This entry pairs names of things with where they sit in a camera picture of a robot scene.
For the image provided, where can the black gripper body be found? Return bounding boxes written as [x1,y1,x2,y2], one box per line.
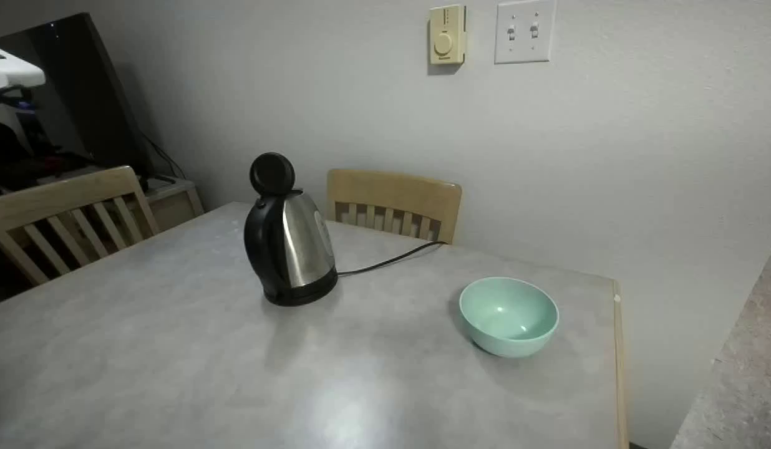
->
[0,84,36,158]

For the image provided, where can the black steel electric kettle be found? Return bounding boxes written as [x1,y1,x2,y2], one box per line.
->
[243,148,342,308]

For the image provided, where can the large black panel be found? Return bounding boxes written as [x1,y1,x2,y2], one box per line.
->
[0,9,147,171]

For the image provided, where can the wooden slatted chair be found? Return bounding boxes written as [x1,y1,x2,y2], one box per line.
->
[0,162,162,289]

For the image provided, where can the low beige side cabinet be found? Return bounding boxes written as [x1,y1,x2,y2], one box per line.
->
[142,173,208,232]

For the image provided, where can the wooden chair with short slats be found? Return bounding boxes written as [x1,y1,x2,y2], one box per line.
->
[325,167,465,247]

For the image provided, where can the mint green bowl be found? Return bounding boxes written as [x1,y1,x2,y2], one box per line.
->
[456,273,562,362]

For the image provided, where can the speckled grey countertop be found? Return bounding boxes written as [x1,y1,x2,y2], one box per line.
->
[669,230,771,449]

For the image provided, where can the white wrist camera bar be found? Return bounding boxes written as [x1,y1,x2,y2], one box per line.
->
[0,41,47,91]

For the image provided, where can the black kettle power cable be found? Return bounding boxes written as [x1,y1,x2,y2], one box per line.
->
[334,237,447,277]

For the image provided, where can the beige wall dial thermostat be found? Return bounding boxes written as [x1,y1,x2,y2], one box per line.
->
[426,1,470,70]

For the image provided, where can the white double light switch plate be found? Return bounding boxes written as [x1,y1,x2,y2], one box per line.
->
[493,0,557,67]

